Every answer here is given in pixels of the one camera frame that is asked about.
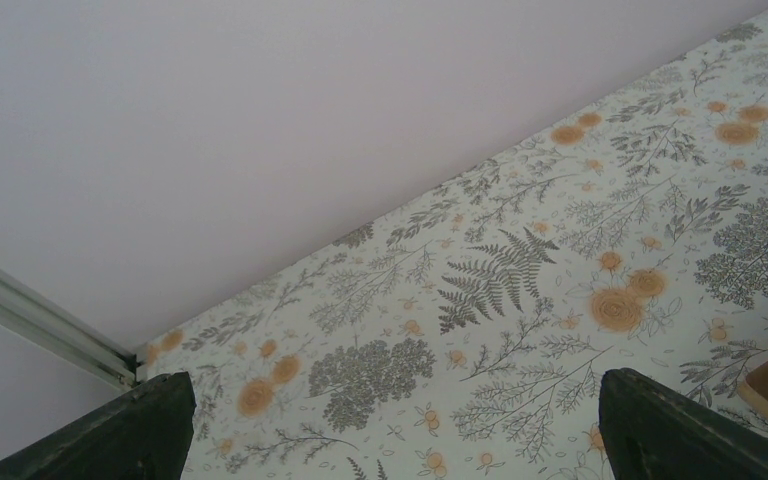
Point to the aluminium frame post left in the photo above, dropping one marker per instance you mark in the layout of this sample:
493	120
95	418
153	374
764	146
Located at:
28	314

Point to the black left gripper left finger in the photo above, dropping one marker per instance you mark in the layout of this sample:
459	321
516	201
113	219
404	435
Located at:
145	433

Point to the floral patterned table mat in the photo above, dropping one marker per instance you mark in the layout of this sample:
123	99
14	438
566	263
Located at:
464	335

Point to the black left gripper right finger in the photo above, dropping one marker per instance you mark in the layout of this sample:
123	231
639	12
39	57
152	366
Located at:
652	432

